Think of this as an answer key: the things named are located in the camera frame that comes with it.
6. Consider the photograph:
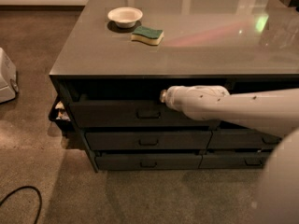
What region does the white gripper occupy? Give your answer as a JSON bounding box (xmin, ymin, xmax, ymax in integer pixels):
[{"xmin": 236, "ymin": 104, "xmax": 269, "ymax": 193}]
[{"xmin": 160, "ymin": 86, "xmax": 199, "ymax": 113}]

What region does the grey drawer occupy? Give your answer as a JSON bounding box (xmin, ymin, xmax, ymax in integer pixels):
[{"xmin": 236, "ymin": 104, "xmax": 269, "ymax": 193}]
[
  {"xmin": 85, "ymin": 130, "xmax": 212, "ymax": 150},
  {"xmin": 69, "ymin": 96, "xmax": 221, "ymax": 129},
  {"xmin": 208, "ymin": 129, "xmax": 281, "ymax": 149},
  {"xmin": 95, "ymin": 153, "xmax": 202, "ymax": 171},
  {"xmin": 199, "ymin": 152, "xmax": 270, "ymax": 169}
]

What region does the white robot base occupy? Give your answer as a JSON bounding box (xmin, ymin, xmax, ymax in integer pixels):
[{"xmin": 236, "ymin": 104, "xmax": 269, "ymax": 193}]
[{"xmin": 0, "ymin": 48, "xmax": 19, "ymax": 103}]

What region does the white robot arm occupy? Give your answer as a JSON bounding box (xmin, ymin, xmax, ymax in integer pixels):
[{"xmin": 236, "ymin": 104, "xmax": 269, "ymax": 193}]
[{"xmin": 160, "ymin": 86, "xmax": 299, "ymax": 224}]

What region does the grey drawer cabinet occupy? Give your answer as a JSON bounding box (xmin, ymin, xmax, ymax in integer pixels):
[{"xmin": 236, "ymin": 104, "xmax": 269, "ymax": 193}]
[{"xmin": 50, "ymin": 0, "xmax": 299, "ymax": 171}]

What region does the green yellow sponge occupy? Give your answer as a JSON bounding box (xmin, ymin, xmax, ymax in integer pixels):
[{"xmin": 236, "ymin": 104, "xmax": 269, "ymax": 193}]
[{"xmin": 131, "ymin": 26, "xmax": 164, "ymax": 46}]

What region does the white paper bowl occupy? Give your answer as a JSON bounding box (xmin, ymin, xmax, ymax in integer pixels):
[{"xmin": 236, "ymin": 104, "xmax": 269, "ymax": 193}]
[{"xmin": 107, "ymin": 7, "xmax": 143, "ymax": 29}]

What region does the black bin with trash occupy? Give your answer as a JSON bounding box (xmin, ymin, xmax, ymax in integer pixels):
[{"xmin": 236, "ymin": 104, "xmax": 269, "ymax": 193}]
[{"xmin": 49, "ymin": 96, "xmax": 73, "ymax": 133}]

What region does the black floor cable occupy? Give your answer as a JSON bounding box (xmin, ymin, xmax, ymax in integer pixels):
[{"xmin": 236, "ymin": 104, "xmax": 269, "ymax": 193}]
[{"xmin": 0, "ymin": 185, "xmax": 43, "ymax": 224}]

